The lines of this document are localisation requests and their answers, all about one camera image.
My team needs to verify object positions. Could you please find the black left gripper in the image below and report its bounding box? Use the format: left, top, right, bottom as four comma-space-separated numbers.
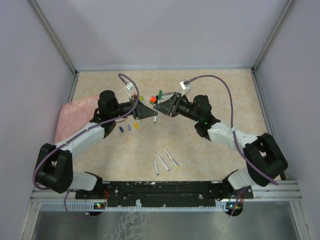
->
111, 95, 158, 120

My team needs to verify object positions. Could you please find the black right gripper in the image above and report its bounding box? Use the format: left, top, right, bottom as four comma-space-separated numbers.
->
153, 92, 201, 123

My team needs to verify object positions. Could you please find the light green capped marker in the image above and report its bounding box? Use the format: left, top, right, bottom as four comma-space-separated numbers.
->
140, 95, 145, 104

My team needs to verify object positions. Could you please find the grey blue capped marker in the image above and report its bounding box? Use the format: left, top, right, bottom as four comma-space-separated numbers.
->
156, 153, 170, 172

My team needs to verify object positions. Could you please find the yellow capped white marker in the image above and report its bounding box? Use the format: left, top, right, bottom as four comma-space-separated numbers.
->
163, 147, 179, 169

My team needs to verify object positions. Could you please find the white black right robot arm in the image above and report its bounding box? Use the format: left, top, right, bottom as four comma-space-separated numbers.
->
151, 92, 288, 198

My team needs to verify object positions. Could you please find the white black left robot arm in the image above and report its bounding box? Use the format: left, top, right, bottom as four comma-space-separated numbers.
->
32, 90, 157, 199

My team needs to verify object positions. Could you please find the grey purple pen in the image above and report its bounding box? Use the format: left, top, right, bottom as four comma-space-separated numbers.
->
162, 92, 175, 98

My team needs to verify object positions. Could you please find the orange highlighter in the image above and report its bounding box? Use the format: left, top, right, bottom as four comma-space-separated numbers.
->
149, 96, 157, 105

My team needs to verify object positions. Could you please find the pink cloth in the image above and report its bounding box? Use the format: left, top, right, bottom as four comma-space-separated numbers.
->
54, 94, 99, 144

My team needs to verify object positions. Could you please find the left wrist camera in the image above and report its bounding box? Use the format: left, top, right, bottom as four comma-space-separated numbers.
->
124, 82, 134, 98

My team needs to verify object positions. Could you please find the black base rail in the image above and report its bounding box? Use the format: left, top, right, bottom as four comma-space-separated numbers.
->
75, 181, 241, 208

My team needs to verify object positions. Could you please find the aluminium frame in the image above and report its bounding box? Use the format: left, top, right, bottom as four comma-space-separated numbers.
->
17, 0, 320, 240

